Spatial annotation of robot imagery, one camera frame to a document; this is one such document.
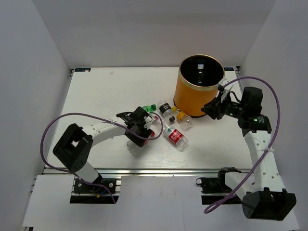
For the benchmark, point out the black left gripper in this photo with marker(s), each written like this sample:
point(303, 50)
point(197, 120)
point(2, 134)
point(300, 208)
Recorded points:
point(138, 141)

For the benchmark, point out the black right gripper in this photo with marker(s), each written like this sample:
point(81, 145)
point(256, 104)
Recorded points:
point(214, 108)

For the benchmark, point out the red label cola bottle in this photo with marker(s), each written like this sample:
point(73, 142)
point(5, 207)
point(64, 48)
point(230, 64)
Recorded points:
point(136, 146)

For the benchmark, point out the yellow cap clear bottle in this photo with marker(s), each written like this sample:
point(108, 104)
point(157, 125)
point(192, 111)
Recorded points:
point(184, 120)

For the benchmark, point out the green plastic bottle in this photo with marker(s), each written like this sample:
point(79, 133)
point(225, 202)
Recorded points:
point(149, 108)

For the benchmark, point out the large red label water bottle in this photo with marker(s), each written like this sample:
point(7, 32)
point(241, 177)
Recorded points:
point(173, 135)

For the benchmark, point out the blue label clear bottle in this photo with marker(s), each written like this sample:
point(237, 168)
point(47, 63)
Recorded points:
point(200, 76)

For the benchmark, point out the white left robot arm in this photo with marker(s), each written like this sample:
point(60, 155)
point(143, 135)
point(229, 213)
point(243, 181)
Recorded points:
point(74, 146)

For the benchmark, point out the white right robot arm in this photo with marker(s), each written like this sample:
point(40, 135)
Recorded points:
point(261, 191)

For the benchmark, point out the orange bin with gold rim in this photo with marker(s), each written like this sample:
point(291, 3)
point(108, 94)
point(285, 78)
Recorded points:
point(189, 97)

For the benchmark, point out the small black bottle cap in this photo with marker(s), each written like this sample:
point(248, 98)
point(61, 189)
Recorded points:
point(171, 119)

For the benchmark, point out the black label clear bottle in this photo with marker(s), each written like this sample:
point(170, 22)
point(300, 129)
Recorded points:
point(164, 108)

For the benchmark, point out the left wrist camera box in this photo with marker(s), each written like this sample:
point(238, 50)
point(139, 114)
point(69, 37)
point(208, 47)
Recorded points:
point(149, 121)

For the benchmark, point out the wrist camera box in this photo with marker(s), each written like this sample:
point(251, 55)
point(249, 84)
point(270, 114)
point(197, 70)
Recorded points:
point(224, 88)
point(149, 121)

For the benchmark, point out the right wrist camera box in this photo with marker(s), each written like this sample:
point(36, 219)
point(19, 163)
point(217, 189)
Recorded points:
point(224, 88)

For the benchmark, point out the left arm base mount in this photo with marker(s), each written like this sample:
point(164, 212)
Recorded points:
point(87, 194)

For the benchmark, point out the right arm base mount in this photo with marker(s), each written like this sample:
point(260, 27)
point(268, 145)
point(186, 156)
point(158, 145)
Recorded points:
point(214, 188)

